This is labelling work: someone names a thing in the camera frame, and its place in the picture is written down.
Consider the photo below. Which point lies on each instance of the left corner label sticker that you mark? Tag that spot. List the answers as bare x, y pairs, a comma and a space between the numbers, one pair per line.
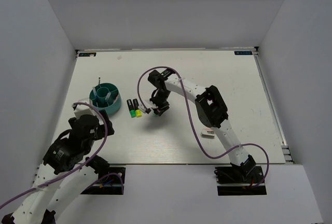
87, 54

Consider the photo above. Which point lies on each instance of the teal round divided organizer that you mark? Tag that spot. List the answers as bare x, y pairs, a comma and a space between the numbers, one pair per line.
101, 104

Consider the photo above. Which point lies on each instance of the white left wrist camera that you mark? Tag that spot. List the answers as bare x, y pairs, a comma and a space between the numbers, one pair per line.
80, 110

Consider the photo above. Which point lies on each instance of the green black highlighter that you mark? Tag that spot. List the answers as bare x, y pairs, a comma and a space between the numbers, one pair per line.
131, 108

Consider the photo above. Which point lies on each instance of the yellow black highlighter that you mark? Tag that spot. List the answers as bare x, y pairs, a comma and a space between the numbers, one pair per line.
138, 112

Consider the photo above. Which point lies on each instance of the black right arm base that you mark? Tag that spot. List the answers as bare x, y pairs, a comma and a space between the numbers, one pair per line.
232, 183

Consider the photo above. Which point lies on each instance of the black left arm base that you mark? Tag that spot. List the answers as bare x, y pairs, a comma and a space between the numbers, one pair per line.
110, 179

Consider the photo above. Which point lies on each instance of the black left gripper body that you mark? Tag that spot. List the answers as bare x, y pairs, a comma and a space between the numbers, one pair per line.
99, 135

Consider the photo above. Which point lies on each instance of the green clear pen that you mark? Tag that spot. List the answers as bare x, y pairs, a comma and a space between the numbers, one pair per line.
94, 90

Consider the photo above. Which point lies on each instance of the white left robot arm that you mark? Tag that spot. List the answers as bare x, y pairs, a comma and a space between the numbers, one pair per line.
67, 169

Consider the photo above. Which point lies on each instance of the right corner label sticker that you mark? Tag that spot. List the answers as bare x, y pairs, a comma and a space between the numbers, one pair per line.
243, 53

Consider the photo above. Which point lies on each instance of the corner label sticker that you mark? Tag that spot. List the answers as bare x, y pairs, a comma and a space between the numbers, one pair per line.
243, 53
87, 54

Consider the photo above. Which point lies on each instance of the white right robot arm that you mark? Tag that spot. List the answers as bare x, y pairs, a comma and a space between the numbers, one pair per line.
211, 109

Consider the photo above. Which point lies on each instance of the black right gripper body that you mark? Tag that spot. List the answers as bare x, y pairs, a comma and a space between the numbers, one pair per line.
160, 101

